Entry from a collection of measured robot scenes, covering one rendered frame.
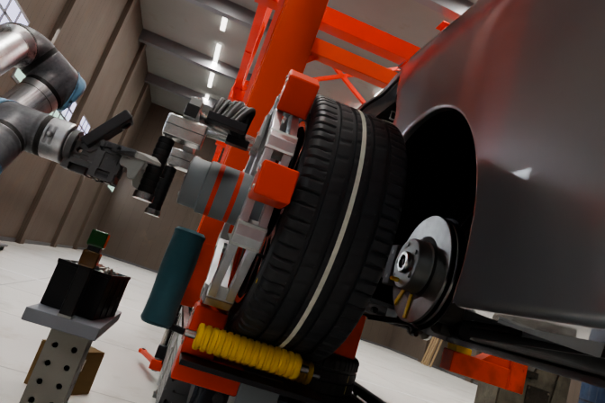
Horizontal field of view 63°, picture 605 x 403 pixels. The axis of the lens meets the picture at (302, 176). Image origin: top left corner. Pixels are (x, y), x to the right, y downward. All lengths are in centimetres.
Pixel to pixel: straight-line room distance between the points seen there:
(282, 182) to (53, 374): 85
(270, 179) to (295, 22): 117
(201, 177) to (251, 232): 27
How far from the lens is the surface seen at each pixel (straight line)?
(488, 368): 449
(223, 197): 122
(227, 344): 115
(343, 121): 112
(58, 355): 151
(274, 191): 94
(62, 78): 157
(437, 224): 147
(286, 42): 198
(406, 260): 144
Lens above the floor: 65
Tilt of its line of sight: 14 degrees up
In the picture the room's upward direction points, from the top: 19 degrees clockwise
